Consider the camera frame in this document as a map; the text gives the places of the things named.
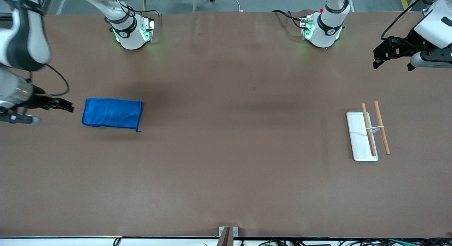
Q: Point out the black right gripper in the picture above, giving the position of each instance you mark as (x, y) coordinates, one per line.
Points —
(39, 101)

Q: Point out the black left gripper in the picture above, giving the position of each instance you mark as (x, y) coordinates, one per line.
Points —
(410, 43)

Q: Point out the blue towel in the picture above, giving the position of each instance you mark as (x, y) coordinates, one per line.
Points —
(112, 113)

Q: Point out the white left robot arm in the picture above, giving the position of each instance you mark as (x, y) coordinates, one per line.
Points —
(328, 27)

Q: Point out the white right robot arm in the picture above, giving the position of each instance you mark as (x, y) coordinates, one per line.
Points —
(24, 34)

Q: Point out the white rack base plate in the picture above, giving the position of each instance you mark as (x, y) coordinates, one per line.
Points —
(357, 136)

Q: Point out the aluminium frame profile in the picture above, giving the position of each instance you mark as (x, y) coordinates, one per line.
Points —
(45, 0)

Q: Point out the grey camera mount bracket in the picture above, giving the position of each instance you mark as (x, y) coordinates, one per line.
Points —
(227, 233)

